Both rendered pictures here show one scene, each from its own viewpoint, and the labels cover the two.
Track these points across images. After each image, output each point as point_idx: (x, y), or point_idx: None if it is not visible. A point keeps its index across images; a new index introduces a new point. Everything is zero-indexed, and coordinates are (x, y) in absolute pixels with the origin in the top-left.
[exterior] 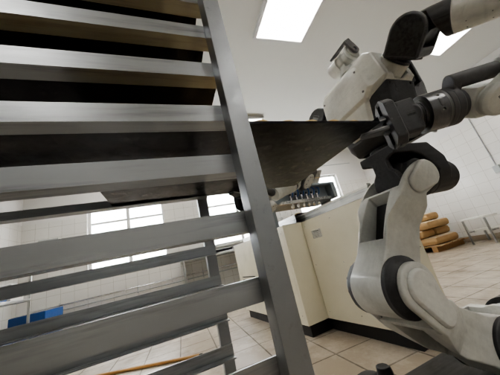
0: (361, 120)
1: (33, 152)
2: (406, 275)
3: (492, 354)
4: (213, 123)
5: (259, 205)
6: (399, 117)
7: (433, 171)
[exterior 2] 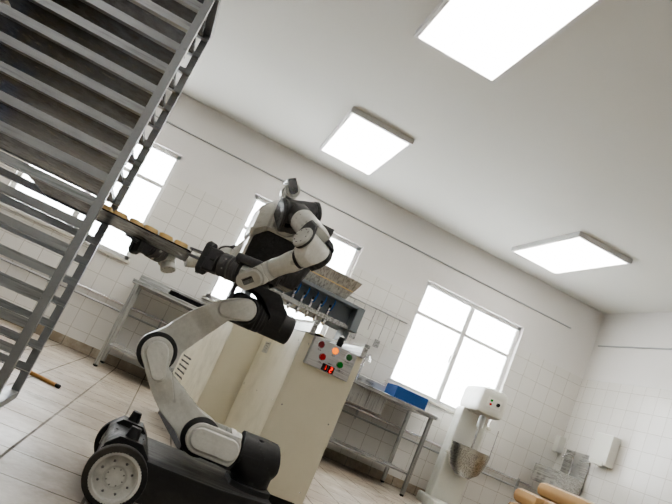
0: (177, 244)
1: (19, 150)
2: (153, 340)
3: (179, 424)
4: (88, 203)
5: (73, 246)
6: (204, 257)
7: (248, 312)
